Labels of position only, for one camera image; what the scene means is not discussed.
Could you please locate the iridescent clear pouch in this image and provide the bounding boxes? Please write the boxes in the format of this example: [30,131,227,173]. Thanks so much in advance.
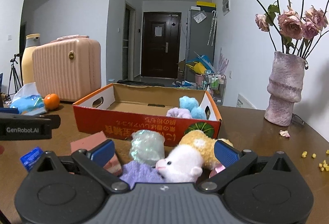
[130,130,166,164]

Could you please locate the pile of blue yellow bags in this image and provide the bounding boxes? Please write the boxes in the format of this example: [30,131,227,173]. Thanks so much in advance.
[185,52,216,74]

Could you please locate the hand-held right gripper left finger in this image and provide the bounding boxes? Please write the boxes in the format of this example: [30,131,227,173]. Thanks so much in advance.
[28,140,130,192]

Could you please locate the orange fruit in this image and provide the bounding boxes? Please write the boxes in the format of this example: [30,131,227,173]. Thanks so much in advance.
[44,93,60,111]

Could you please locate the pink layered sponge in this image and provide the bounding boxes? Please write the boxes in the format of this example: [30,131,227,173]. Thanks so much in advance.
[70,131,123,177]

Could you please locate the small blue tissue packet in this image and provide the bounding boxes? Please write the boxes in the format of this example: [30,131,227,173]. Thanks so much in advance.
[20,147,44,172]

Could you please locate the pink ribbed suitcase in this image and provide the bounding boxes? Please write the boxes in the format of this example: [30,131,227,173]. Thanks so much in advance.
[32,35,101,101]

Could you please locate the white flat panel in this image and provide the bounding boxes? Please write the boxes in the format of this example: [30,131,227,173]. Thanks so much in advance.
[236,93,257,109]

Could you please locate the orange cardboard box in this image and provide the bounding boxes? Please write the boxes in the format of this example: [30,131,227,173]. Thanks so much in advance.
[73,82,222,147]

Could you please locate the dark wooden door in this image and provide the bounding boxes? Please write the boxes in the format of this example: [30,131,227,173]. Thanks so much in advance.
[141,11,182,79]

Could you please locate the bunch of dried pink roses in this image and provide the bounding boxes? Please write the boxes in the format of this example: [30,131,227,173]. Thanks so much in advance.
[221,0,329,60]

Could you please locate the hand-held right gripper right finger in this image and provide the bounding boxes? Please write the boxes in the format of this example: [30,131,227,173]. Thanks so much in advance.
[197,140,301,192]

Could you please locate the mauve ceramic vase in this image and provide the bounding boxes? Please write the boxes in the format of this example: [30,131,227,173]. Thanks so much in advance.
[264,51,306,127]

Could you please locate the blue tissue pack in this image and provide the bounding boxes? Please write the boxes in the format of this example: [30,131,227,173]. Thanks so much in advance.
[9,82,47,114]

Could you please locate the blue fluffy scrunchie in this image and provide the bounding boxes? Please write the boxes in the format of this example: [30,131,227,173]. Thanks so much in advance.
[178,96,207,120]

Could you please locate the folded white umbrella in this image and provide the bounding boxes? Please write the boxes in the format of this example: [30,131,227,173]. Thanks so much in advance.
[207,10,218,46]

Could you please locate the purple satin scrunchie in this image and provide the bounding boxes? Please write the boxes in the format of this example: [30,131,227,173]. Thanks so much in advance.
[209,165,227,178]

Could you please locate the purple coral decoration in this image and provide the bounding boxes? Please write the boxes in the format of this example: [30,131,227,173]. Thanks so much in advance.
[217,47,229,74]

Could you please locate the yellow and white plush toy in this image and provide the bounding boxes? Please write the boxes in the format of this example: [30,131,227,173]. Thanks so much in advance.
[155,130,234,183]

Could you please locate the cream insulated bottle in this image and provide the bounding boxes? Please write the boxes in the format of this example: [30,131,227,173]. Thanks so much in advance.
[21,34,42,86]

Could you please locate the black camera tripod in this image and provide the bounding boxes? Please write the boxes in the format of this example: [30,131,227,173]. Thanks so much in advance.
[7,53,23,101]

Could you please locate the purple fabric cushion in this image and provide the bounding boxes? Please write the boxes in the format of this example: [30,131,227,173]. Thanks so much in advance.
[119,160,165,190]

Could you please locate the brown cardboard carton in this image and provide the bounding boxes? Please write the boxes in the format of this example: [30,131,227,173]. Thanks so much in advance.
[177,59,188,78]

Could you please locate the scattered yellow crumbs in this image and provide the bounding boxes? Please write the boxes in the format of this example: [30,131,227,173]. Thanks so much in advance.
[301,149,329,172]

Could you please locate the trolley cart with bottles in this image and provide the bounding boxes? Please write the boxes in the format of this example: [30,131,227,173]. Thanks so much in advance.
[203,73,227,106]

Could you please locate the eyeglasses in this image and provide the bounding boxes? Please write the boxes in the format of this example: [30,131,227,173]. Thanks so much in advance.
[291,113,305,127]

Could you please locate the lilac plush toy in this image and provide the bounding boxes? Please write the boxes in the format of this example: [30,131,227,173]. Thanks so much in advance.
[166,107,193,119]

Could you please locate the dark floor mat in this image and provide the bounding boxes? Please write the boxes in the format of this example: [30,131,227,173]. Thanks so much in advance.
[117,79,165,87]

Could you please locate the grey refrigerator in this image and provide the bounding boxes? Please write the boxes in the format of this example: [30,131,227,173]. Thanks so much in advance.
[185,8,218,80]

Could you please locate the pink waste bin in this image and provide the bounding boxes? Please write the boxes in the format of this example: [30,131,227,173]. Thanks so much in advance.
[195,73,206,89]

